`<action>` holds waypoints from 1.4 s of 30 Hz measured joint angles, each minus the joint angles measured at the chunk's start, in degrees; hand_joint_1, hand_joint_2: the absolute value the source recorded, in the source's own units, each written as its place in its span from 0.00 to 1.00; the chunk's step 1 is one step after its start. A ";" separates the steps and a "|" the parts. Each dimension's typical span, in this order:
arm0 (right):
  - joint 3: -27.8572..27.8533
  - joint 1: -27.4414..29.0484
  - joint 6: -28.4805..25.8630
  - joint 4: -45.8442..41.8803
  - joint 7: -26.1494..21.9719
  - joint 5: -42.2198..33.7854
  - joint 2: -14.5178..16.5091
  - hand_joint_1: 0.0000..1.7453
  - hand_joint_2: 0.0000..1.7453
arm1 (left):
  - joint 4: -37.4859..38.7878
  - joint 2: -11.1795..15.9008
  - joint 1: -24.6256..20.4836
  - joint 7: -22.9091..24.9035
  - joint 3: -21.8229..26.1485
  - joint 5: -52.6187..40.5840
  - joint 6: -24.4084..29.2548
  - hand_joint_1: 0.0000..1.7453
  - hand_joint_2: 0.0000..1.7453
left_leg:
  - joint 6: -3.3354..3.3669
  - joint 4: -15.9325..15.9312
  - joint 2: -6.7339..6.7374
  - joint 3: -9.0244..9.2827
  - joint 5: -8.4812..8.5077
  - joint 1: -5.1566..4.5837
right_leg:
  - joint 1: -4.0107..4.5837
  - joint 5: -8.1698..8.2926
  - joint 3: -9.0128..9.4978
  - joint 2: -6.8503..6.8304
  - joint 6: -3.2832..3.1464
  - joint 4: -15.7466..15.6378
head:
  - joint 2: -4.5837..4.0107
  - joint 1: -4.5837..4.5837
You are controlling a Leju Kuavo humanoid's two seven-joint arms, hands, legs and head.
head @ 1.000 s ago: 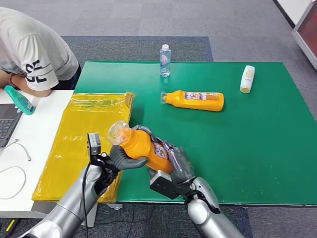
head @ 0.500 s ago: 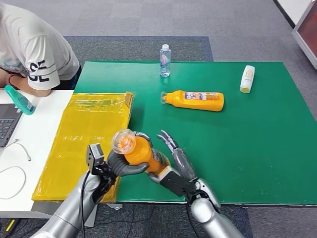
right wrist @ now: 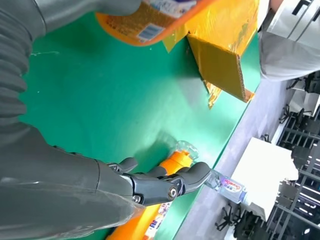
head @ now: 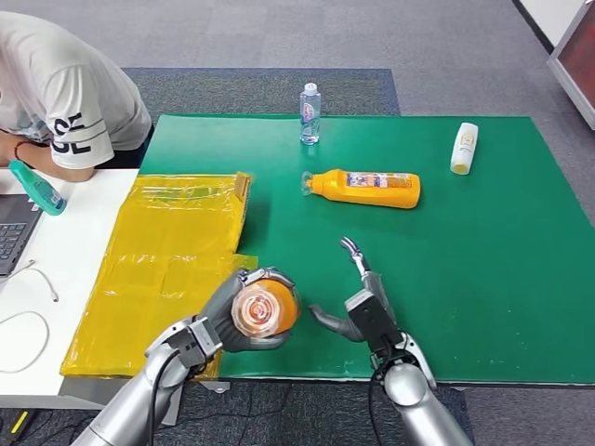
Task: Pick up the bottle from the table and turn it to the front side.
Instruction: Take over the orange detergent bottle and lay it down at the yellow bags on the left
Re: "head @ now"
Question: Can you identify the grey metal table bracket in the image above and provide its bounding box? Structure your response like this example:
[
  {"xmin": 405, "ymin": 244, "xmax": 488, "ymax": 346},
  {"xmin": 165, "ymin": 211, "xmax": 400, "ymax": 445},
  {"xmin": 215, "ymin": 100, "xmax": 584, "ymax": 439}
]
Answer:
[{"xmin": 158, "ymin": 380, "xmax": 232, "ymax": 427}]

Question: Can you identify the clear plastic water bottle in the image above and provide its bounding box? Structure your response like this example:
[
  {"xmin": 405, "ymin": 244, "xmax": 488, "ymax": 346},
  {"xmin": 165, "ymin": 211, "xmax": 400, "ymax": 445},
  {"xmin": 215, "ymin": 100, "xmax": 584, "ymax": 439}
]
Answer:
[{"xmin": 300, "ymin": 82, "xmax": 322, "ymax": 147}]

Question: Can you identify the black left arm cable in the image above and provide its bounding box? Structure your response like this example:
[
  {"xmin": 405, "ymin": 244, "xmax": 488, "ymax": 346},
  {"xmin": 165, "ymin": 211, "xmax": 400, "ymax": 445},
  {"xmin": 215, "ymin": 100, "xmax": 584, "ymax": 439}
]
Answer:
[{"xmin": 146, "ymin": 348, "xmax": 187, "ymax": 446}]

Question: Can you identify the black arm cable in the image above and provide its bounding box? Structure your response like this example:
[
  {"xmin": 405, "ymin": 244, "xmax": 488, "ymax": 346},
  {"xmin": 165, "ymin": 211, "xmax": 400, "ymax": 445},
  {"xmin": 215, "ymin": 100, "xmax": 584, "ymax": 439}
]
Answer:
[
  {"xmin": 146, "ymin": 348, "xmax": 187, "ymax": 446},
  {"xmin": 368, "ymin": 353, "xmax": 396, "ymax": 446}
]

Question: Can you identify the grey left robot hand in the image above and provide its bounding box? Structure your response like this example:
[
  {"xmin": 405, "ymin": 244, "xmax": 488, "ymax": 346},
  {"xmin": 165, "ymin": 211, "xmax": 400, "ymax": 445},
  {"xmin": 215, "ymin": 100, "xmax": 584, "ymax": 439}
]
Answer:
[{"xmin": 197, "ymin": 266, "xmax": 303, "ymax": 355}]

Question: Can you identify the white framed red cabinet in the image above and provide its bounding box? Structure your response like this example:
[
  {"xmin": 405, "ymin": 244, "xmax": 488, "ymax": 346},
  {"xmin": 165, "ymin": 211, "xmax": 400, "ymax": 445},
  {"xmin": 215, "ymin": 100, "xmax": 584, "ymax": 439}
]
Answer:
[{"xmin": 547, "ymin": 0, "xmax": 595, "ymax": 132}]

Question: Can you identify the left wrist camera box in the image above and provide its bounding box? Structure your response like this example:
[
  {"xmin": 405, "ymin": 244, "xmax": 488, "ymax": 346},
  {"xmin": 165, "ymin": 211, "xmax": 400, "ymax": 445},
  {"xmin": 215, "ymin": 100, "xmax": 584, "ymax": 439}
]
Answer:
[{"xmin": 184, "ymin": 315, "xmax": 224, "ymax": 369}]

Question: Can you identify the white table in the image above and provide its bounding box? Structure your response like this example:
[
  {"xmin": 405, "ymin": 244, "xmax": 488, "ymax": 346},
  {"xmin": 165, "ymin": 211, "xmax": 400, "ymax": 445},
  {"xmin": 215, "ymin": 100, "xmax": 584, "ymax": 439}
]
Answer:
[{"xmin": 0, "ymin": 167, "xmax": 140, "ymax": 411}]

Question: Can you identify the person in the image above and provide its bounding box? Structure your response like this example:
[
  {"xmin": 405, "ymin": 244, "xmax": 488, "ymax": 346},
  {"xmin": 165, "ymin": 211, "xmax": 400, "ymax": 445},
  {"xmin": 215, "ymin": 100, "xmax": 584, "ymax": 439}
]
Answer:
[{"xmin": 0, "ymin": 10, "xmax": 155, "ymax": 184}]

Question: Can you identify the yellow plastic bag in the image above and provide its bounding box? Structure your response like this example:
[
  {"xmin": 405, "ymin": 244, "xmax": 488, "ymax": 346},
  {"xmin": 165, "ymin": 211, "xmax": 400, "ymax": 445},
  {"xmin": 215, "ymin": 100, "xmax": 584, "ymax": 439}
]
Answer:
[{"xmin": 60, "ymin": 173, "xmax": 259, "ymax": 381}]

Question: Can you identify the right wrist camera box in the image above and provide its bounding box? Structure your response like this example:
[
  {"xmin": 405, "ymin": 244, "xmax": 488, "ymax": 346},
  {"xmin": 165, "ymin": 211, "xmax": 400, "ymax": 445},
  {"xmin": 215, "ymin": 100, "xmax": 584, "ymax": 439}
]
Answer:
[{"xmin": 345, "ymin": 289, "xmax": 404, "ymax": 365}]

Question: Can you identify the orange bottle with clear cap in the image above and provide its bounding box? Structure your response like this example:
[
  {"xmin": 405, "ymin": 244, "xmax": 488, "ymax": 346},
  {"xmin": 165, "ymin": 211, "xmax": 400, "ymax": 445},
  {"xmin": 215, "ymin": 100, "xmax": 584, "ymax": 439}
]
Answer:
[
  {"xmin": 301, "ymin": 168, "xmax": 421, "ymax": 211},
  {"xmin": 231, "ymin": 278, "xmax": 301, "ymax": 341}
]

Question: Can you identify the small yellow strip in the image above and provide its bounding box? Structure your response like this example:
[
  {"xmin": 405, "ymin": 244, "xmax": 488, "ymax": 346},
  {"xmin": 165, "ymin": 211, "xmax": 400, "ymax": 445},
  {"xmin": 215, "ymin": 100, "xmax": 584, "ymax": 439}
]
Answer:
[{"xmin": 9, "ymin": 410, "xmax": 29, "ymax": 437}]

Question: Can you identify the green table mat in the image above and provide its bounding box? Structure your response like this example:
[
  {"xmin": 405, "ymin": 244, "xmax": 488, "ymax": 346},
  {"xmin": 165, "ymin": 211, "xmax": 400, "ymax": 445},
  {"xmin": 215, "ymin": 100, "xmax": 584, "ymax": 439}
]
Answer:
[{"xmin": 139, "ymin": 113, "xmax": 595, "ymax": 386}]

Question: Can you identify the small white bottle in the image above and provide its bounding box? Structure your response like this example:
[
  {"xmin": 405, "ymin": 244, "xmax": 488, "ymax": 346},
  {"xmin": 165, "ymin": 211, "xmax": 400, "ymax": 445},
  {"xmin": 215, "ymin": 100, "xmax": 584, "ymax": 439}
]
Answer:
[{"xmin": 450, "ymin": 122, "xmax": 479, "ymax": 177}]

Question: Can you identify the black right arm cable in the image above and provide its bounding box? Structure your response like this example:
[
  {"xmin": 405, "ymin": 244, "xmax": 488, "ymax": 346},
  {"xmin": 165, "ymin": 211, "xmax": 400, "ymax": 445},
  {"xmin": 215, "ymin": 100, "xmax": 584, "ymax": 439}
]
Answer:
[{"xmin": 368, "ymin": 353, "xmax": 396, "ymax": 446}]

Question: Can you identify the teal plastic bottle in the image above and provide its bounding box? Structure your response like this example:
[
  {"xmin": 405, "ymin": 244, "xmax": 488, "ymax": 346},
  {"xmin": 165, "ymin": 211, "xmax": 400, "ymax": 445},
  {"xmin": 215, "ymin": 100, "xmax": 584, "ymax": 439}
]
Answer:
[{"xmin": 8, "ymin": 159, "xmax": 67, "ymax": 217}]

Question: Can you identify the dark grey laptop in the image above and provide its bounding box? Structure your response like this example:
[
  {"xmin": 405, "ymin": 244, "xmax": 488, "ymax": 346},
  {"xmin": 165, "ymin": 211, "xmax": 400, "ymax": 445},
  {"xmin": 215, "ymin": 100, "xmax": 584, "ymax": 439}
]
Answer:
[{"xmin": 0, "ymin": 194, "xmax": 43, "ymax": 278}]

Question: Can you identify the white cable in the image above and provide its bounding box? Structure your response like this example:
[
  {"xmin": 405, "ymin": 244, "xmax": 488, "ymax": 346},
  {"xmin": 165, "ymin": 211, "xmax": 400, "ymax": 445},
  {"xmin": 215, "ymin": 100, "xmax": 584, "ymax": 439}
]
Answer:
[
  {"xmin": 0, "ymin": 310, "xmax": 51, "ymax": 375},
  {"xmin": 0, "ymin": 260, "xmax": 60, "ymax": 304}
]

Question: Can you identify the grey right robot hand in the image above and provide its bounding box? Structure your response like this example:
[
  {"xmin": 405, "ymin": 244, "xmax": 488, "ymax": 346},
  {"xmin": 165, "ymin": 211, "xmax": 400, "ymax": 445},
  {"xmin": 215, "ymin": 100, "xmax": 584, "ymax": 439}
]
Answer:
[{"xmin": 308, "ymin": 236, "xmax": 397, "ymax": 344}]

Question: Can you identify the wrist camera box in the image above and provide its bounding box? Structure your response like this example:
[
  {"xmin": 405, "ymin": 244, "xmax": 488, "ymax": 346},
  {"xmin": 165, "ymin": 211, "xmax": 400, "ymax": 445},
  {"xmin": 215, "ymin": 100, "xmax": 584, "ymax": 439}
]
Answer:
[
  {"xmin": 184, "ymin": 315, "xmax": 224, "ymax": 369},
  {"xmin": 345, "ymin": 289, "xmax": 404, "ymax": 365}
]

